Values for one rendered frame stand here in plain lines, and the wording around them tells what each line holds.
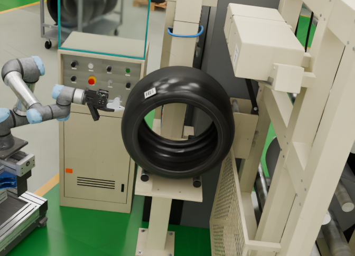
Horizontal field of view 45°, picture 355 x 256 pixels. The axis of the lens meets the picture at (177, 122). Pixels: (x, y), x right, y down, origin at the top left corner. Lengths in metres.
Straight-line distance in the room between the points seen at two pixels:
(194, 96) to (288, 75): 0.54
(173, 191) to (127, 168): 0.83
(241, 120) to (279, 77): 0.85
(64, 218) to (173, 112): 1.33
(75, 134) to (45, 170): 0.86
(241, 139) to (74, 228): 1.46
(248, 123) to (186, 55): 0.53
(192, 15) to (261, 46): 0.67
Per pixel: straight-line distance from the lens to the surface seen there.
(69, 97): 2.18
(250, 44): 1.68
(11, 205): 3.20
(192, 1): 2.25
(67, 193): 3.38
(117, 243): 3.19
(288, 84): 1.64
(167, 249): 3.17
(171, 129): 2.54
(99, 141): 3.05
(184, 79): 2.04
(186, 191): 2.39
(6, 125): 2.78
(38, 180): 3.75
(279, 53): 1.71
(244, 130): 2.48
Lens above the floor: 2.28
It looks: 29 degrees down
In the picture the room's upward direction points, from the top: 8 degrees clockwise
